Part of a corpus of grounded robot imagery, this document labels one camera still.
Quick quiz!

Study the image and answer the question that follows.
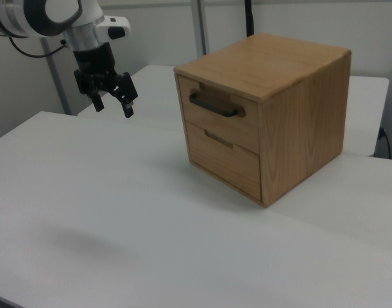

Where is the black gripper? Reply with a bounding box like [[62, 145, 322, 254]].
[[72, 42, 139, 119]]

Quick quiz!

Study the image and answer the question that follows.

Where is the black metal drawer handle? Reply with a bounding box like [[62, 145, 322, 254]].
[[188, 92, 239, 119]]

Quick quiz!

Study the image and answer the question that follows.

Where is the wooden drawer with handle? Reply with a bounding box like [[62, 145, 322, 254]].
[[176, 74, 261, 155]]

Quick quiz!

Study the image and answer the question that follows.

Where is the wooden drawer cabinet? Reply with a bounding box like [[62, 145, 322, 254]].
[[173, 33, 353, 209]]

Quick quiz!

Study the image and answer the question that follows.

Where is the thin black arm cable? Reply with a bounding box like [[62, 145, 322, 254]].
[[8, 37, 68, 59]]

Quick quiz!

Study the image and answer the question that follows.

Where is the grey metal frame post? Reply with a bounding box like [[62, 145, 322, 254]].
[[191, 0, 210, 58]]

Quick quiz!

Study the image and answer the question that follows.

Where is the wooden drawer without handle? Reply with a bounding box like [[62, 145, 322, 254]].
[[185, 121, 264, 203]]

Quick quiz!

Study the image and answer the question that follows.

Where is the thick black hose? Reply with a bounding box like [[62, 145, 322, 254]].
[[244, 0, 255, 37]]

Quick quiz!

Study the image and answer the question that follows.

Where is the black power cable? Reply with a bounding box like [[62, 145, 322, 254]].
[[379, 127, 392, 158]]

